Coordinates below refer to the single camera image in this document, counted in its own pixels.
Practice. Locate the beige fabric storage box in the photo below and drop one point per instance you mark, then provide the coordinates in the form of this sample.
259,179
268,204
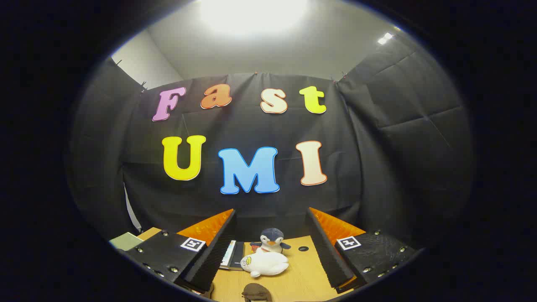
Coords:
125,241

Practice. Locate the light-blue cover book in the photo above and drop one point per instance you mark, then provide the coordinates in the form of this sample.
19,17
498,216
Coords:
228,255

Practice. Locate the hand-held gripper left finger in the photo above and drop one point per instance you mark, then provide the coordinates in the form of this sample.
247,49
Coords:
212,256

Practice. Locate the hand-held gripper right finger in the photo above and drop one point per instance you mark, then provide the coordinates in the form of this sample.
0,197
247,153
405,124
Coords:
329,256

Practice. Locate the small ceiling light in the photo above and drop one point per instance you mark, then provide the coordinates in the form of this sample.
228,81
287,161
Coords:
384,38

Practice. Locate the white duck plush toy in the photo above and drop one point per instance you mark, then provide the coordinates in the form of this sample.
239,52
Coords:
266,264

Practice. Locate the black book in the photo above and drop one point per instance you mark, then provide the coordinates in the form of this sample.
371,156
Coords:
239,256

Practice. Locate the penguin plush toy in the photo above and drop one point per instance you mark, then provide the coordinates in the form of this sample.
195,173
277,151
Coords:
272,240

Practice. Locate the large ceiling light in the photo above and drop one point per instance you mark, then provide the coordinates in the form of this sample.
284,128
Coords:
251,14

